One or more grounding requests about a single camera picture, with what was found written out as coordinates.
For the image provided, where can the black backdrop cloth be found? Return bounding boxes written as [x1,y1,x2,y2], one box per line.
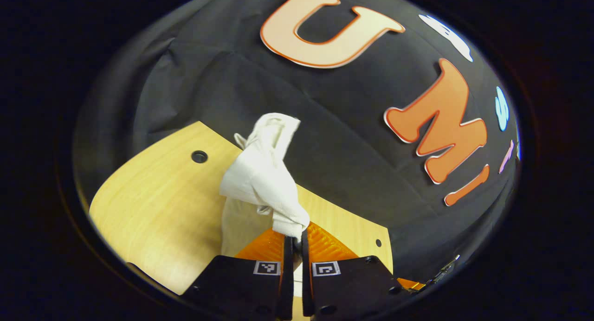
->
[74,0,520,289]

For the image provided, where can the white jeans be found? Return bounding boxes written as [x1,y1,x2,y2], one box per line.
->
[219,112,310,284]

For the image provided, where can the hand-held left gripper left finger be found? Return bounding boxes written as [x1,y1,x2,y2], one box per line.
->
[183,228,295,320]

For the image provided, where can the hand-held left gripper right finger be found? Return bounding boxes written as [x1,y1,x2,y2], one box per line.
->
[302,221,403,320]

